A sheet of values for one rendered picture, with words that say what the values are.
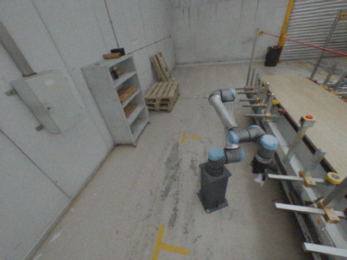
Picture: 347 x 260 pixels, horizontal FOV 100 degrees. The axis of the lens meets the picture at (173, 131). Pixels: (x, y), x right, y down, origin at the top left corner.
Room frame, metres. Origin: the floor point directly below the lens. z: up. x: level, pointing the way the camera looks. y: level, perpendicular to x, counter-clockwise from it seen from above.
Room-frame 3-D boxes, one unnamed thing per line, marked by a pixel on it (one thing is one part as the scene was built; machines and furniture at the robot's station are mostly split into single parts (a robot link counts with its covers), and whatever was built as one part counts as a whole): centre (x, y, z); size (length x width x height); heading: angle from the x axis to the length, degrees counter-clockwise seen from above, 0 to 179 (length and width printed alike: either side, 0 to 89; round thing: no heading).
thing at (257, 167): (0.62, -0.55, 1.08); 0.09 x 0.08 x 0.12; 73
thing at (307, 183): (0.62, -0.98, 0.84); 0.13 x 0.06 x 0.05; 164
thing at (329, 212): (0.38, -0.91, 0.85); 0.13 x 0.06 x 0.05; 164
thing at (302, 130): (0.89, -1.06, 0.93); 0.05 x 0.04 x 0.45; 164
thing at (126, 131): (2.74, 0.89, 0.78); 0.90 x 0.45 x 1.55; 163
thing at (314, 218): (0.43, -0.90, 0.75); 0.26 x 0.01 x 0.10; 164
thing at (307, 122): (0.89, -1.06, 1.18); 0.07 x 0.07 x 0.08; 74
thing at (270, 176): (0.62, -0.92, 0.83); 0.43 x 0.03 x 0.04; 74
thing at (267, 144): (0.62, -0.56, 1.25); 0.10 x 0.09 x 0.12; 0
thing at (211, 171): (1.00, -0.39, 0.65); 0.19 x 0.19 x 0.10
